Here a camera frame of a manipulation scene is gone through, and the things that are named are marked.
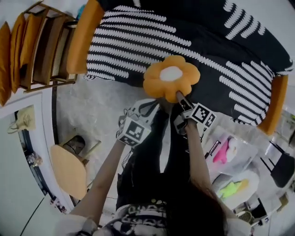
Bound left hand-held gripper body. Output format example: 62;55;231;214
116;101;155;148

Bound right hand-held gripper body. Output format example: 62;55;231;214
173;98;217;136

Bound orange flower pillow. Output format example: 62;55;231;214
142;56;201;104

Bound pink flower pillow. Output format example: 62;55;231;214
212;136;238;164

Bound clear plastic storage bin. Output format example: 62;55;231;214
204;125;259;176

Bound neon yellow star pillow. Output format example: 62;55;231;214
218;179;250;199

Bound person's right forearm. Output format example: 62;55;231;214
184;119;233;219

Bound person's left forearm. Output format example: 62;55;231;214
69;138;133;217

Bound person's black trousers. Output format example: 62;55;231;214
115;101;192;208

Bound wooden stool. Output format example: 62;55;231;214
59;135;102;165

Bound black white striped bedspread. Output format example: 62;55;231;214
84;0;295;126

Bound round wooden table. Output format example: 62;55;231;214
50;144;88;201

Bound person's black white patterned shirt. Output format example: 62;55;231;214
57;200;252;236

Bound black chair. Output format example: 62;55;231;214
260;140;295;189

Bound woven basket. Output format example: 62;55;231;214
237;210;254;224

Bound beige tote bag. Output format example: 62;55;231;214
6;105;37;134

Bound wooden rack shelf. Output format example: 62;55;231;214
19;1;79;94

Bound orange cushion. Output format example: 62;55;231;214
19;13;43;70
10;12;27;94
0;22;12;106

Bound orange padded bed frame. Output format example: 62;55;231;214
66;0;289;136

